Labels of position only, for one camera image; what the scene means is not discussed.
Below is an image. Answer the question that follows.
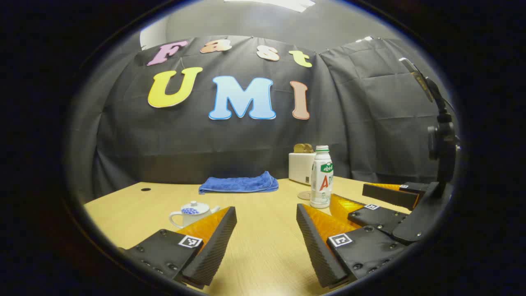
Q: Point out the black backdrop cloth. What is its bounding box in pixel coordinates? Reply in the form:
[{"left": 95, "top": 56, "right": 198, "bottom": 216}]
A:
[{"left": 68, "top": 35, "right": 457, "bottom": 204}]

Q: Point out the long ceiling light panel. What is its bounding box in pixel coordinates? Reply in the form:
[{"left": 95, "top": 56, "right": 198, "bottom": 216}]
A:
[{"left": 224, "top": 0, "right": 316, "bottom": 13}]

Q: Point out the white toaster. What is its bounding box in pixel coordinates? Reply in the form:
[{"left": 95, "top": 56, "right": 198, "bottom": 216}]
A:
[{"left": 288, "top": 152, "right": 317, "bottom": 185}]

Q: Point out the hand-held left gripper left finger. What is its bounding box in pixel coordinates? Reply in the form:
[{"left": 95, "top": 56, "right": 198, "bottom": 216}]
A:
[{"left": 119, "top": 206, "right": 238, "bottom": 289}]

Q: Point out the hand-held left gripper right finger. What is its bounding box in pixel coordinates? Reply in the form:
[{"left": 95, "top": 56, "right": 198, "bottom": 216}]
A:
[{"left": 296, "top": 203, "right": 407, "bottom": 288}]

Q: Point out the white teacup with spout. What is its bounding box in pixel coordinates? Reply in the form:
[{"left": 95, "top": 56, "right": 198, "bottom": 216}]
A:
[{"left": 169, "top": 207, "right": 220, "bottom": 229}]

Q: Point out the blue folded towel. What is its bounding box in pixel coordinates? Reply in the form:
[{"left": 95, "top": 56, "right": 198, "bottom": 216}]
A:
[{"left": 198, "top": 171, "right": 279, "bottom": 194}]

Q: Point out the white water bottle green label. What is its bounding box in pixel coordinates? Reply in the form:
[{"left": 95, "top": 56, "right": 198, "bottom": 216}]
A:
[{"left": 309, "top": 145, "right": 334, "bottom": 209}]

